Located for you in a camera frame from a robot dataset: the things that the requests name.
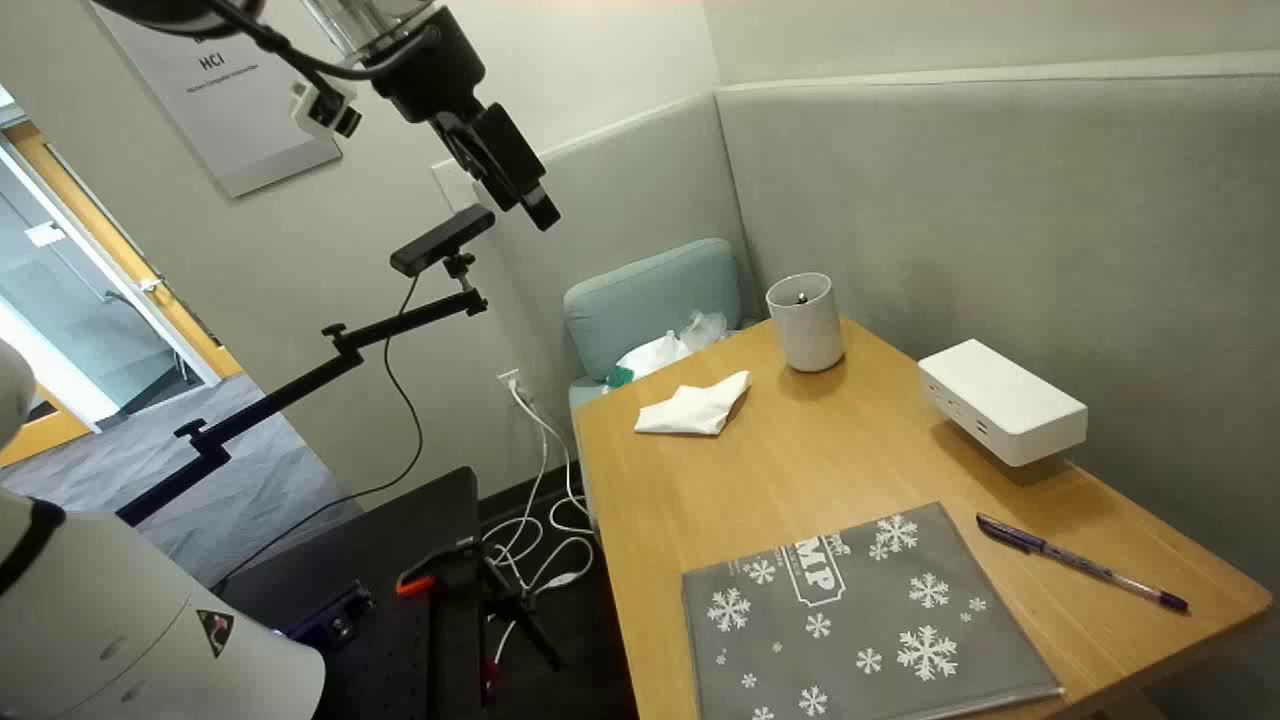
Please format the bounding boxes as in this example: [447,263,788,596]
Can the black floor platform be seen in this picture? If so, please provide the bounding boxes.
[211,463,489,720]

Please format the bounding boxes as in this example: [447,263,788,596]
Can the black camera cable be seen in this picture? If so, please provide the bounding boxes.
[346,272,430,505]

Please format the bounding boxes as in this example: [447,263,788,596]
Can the black tripod stand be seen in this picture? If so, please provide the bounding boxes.
[434,533,572,700]

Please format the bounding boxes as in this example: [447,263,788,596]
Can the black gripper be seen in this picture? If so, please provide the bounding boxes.
[369,10,565,237]

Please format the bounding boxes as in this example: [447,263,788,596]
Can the grey snowflake folder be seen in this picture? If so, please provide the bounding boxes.
[681,502,1066,720]

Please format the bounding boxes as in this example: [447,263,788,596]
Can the teal upholstered chair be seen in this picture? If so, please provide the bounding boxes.
[560,237,745,415]

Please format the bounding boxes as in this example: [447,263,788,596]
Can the white floor cables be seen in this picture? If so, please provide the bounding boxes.
[476,376,605,604]

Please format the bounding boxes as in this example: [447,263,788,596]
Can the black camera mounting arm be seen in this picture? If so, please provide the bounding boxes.
[115,272,493,527]

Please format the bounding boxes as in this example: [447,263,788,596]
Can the white folded tissue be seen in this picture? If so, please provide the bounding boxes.
[631,370,754,441]

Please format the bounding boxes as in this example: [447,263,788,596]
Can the orange clamp handle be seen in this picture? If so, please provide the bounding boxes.
[390,568,445,604]

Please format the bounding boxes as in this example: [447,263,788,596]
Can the white power strip box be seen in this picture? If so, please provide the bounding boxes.
[914,337,1091,472]

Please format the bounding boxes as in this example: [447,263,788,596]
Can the white wall switch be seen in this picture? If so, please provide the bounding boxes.
[426,157,479,217]

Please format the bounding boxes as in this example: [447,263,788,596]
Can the black stereo camera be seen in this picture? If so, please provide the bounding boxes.
[388,202,499,282]

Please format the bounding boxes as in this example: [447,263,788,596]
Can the white ceramic cup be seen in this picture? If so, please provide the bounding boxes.
[761,270,846,376]

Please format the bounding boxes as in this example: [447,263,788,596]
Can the dark purple pen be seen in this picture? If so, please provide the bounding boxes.
[971,513,1191,621]

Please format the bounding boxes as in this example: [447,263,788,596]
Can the grey wall poster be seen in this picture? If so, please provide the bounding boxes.
[79,0,346,206]

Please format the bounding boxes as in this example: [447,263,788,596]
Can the wooden door frame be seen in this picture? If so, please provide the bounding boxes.
[0,122,246,472]

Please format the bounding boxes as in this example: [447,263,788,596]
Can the white plastic bag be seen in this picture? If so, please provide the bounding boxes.
[608,309,730,394]

